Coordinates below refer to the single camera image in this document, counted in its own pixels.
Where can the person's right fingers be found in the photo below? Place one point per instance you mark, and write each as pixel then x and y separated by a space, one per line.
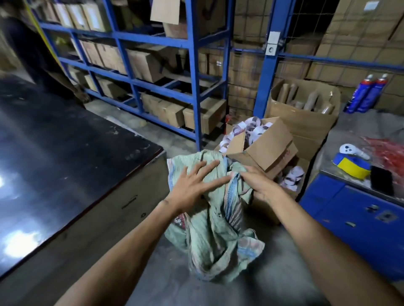
pixel 249 176

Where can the person's left hand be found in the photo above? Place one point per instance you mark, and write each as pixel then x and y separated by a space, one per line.
pixel 189 189

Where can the red plastic netting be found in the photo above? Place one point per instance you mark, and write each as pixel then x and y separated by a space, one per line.
pixel 386 154

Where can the bundle of cardboard tubes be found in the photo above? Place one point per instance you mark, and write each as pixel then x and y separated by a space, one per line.
pixel 303 99

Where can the low cardboard box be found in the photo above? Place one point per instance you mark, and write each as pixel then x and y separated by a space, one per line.
pixel 296 179

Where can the blue metal cabinet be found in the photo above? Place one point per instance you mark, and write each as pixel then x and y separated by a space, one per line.
pixel 356 227

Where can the green woven sack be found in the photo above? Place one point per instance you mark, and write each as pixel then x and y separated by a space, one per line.
pixel 217 239

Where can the white tape dispenser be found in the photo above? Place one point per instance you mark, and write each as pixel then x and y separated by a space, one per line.
pixel 353 150

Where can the person's right forearm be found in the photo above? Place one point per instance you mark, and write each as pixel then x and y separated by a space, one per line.
pixel 331 258

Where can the blue spray can red cap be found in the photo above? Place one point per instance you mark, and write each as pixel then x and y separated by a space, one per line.
pixel 372 94
pixel 358 94

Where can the black rectangular block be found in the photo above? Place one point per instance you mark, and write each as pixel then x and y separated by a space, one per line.
pixel 382 180

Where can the small open cardboard box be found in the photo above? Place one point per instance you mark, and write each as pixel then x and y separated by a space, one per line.
pixel 268 148

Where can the white wall socket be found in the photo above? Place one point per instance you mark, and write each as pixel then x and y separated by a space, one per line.
pixel 272 43

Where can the person's left forearm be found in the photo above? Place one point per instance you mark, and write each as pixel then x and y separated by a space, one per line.
pixel 120 261

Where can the flat cardboard sheet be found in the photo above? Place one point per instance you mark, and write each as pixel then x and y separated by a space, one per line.
pixel 165 11

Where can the grey counter with black top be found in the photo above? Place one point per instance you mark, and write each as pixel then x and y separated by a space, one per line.
pixel 63 164

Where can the person's left little finger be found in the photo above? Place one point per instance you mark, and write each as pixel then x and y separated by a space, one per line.
pixel 183 172

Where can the person's left middle finger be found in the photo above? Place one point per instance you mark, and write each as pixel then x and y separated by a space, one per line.
pixel 211 168

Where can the person's right hand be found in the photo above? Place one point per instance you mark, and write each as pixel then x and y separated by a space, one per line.
pixel 263 187

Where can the blue metal shelving rack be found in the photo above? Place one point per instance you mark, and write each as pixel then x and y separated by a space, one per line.
pixel 193 82

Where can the large open cardboard box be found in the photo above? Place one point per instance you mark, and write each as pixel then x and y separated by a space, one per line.
pixel 303 123

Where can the blue and yellow tape roll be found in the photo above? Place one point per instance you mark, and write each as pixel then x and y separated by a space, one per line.
pixel 353 166

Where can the wall of stacked brown cartons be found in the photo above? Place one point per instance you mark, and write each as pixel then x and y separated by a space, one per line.
pixel 353 41

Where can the heap of white label rolls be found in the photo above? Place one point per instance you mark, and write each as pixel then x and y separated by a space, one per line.
pixel 246 130

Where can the group of shelved cardboard boxes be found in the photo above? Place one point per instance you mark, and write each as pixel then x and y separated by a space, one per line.
pixel 148 63

